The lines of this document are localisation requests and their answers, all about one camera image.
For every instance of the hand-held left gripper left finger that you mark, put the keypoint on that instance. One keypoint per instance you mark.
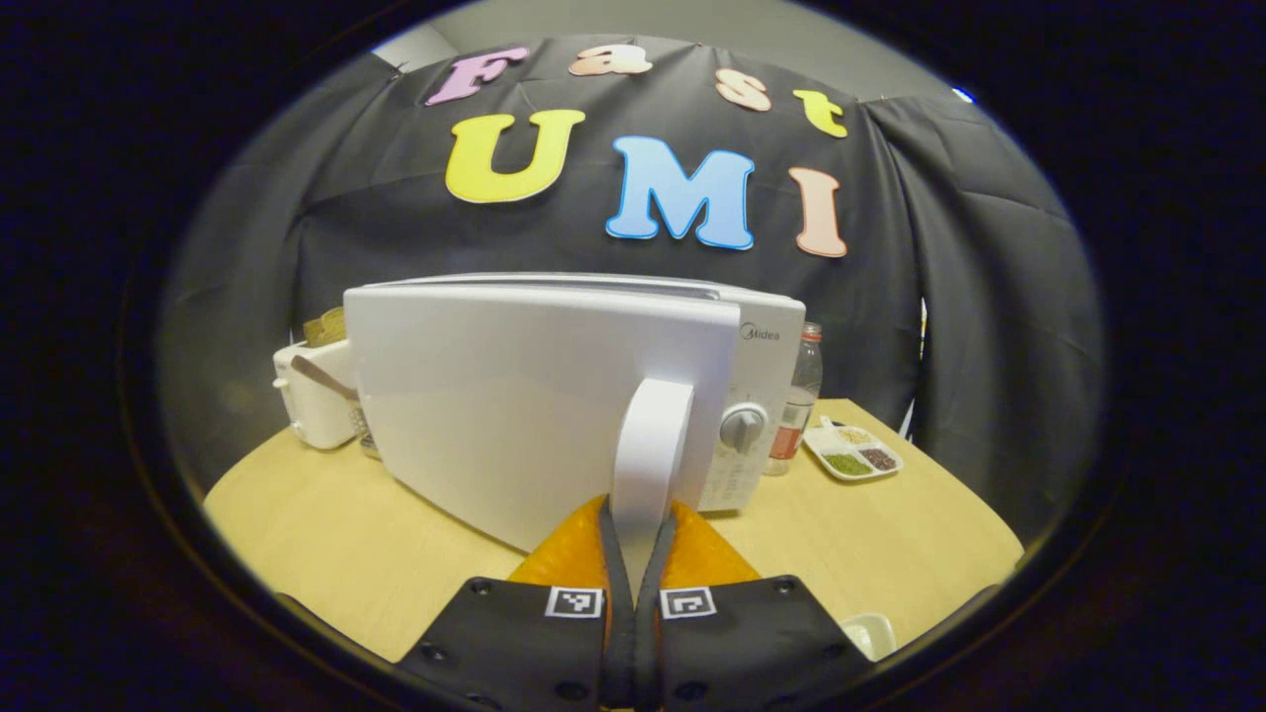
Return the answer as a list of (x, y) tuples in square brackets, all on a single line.
[(618, 633)]

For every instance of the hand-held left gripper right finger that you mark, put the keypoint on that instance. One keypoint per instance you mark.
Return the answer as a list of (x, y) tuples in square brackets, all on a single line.
[(648, 633)]

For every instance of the white microwave oven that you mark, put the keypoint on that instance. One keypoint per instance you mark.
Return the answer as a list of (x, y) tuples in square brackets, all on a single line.
[(495, 396)]

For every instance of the white rectangular plate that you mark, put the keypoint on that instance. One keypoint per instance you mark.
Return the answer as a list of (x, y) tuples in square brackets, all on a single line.
[(870, 633)]

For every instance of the clear bottle with red label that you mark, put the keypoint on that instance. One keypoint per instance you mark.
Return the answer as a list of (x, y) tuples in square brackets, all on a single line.
[(796, 415)]

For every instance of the white divided dish of beans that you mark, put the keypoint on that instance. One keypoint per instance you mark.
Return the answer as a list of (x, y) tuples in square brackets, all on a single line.
[(851, 450)]

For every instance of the white toaster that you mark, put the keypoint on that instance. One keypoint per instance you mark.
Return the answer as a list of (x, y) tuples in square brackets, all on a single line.
[(312, 405)]

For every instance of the brown bread slice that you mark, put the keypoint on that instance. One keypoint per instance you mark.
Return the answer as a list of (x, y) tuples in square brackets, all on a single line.
[(326, 326)]

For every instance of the black backdrop cloth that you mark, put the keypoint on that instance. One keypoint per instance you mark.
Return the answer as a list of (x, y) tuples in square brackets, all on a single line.
[(989, 297)]

